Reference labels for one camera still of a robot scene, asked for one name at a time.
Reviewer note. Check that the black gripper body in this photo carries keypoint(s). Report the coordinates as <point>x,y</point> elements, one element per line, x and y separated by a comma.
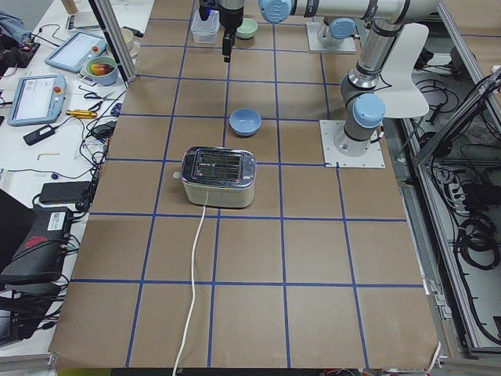
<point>231,17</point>

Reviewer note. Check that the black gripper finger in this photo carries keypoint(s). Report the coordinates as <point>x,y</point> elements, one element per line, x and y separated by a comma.
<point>226,47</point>
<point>232,37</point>

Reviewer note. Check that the green bowl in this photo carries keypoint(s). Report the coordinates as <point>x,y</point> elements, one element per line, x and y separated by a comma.
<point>248,29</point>

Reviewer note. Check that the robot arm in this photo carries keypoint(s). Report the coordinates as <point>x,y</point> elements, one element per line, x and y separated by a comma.
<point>365,109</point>
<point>336,30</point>

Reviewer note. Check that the beige bowl with lemon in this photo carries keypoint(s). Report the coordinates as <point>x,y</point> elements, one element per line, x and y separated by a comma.
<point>131,41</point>

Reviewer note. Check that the blue bowl with fruit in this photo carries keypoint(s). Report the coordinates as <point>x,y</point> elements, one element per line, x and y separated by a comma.
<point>103,70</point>

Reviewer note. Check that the clear plastic food container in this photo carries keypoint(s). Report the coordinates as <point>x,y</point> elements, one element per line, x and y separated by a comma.
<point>205,32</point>

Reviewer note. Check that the cream chrome toaster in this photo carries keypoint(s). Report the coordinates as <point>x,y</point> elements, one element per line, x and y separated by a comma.
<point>218,177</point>

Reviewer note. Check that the kitchen scale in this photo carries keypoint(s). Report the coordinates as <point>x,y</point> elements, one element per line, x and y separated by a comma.
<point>82,21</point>

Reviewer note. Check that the black scissors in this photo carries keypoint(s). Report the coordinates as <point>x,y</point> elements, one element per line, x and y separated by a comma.
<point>89,94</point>

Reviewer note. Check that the far teach pendant tablet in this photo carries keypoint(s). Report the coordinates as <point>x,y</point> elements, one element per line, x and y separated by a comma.
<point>77,49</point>

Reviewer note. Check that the teach pendant tablet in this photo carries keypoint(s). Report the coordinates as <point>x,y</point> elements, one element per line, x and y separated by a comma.
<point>38,100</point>
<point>77,49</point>

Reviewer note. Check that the white plastic chair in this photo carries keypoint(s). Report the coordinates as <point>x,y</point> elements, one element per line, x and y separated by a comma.
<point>395,87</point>

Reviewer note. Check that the near teach pendant tablet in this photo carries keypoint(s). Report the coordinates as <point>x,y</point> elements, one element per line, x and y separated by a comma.
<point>38,100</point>

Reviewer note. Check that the black power adapter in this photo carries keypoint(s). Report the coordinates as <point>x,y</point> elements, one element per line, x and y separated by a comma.
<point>39,134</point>

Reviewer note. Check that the metal allen key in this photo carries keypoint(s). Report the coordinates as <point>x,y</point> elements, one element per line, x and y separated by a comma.
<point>44,155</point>

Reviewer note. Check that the black power brick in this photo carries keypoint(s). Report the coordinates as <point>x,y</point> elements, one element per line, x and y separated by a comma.
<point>63,193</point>

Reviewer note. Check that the black computer box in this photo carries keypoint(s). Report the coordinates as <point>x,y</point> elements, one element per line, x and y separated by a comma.
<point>39,258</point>

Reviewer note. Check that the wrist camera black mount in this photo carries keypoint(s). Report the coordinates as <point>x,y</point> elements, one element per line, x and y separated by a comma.
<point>205,8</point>

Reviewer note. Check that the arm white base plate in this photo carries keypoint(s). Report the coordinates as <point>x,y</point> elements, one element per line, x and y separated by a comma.
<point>339,151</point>
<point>347,46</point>

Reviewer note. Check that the aluminium frame post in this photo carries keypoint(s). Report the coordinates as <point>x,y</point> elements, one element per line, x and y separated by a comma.
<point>104,13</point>

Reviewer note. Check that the yellow handled screwdriver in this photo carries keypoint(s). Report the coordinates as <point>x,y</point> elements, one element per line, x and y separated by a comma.
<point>82,114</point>

